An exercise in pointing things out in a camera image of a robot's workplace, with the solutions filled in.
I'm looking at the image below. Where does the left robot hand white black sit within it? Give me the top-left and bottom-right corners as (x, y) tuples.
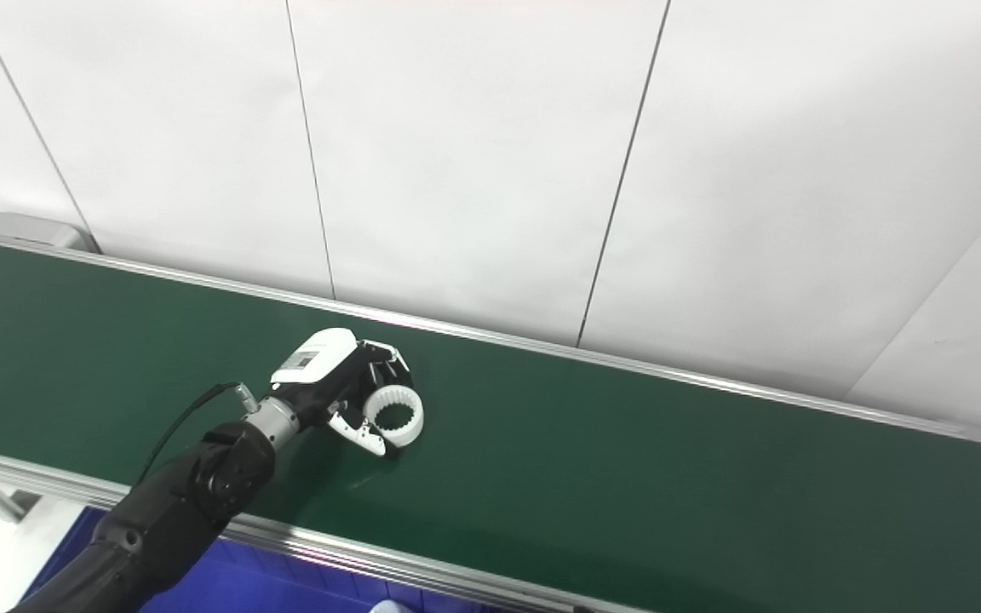
(270, 327), (414, 459)

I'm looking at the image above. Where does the blue bin with white parts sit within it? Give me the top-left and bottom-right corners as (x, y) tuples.
(20, 506), (496, 613)

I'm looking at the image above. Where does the green conveyor belt aluminium frame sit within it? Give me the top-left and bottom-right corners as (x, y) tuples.
(0, 212), (981, 613)

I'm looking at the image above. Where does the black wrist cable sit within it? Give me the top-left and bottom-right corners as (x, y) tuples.
(135, 381), (260, 488)

